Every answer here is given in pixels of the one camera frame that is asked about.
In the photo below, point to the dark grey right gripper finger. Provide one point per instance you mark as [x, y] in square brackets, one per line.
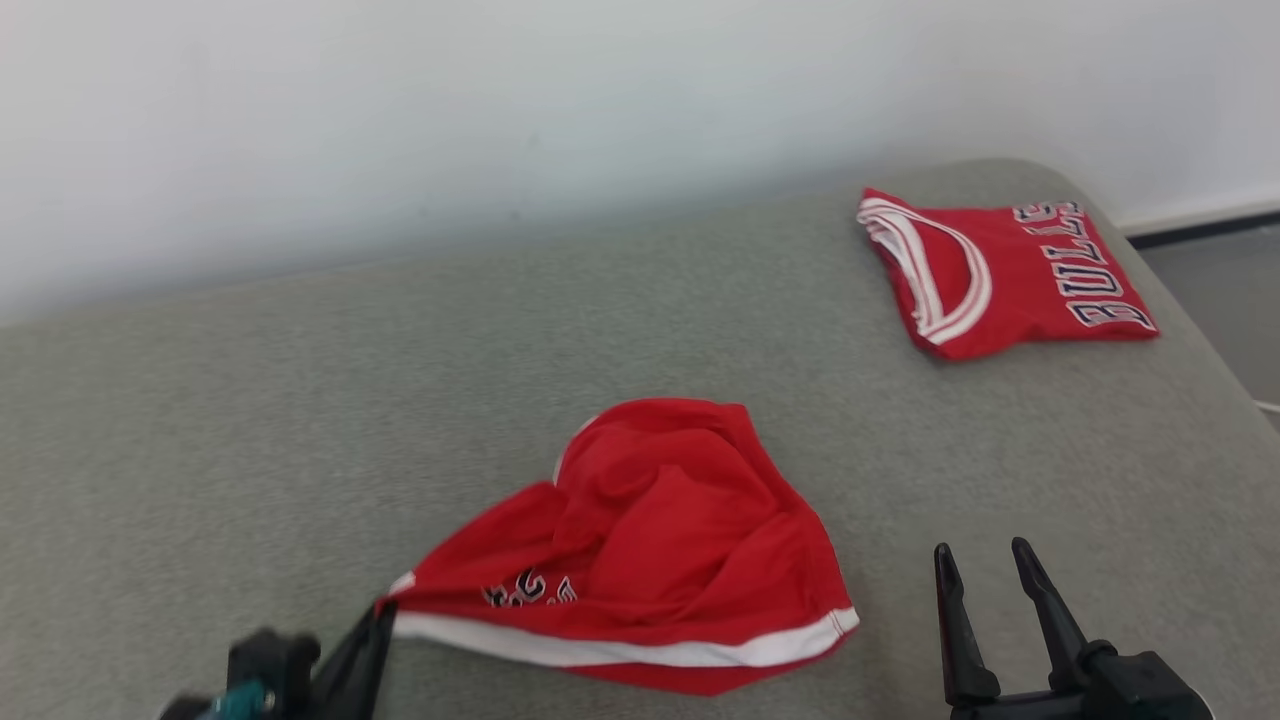
[1055, 630]
[962, 650]

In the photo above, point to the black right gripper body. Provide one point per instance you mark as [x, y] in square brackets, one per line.
[1020, 708]

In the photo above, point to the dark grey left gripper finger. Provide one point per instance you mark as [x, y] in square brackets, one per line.
[360, 670]

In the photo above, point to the red Bulls basketball jersey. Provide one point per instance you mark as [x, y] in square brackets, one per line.
[1020, 280]

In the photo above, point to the grey fabric sofa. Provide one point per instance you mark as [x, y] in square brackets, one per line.
[300, 420]

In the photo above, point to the white and black baseboard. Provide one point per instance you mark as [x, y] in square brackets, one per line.
[1200, 225]

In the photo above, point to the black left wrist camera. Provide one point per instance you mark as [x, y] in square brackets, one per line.
[270, 665]

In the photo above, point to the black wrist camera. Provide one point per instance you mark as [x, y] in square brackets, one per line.
[1140, 690]
[270, 665]

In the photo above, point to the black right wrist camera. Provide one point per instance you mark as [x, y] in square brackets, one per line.
[1140, 690]

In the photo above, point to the teal left camera connector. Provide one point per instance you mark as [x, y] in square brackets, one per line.
[240, 703]

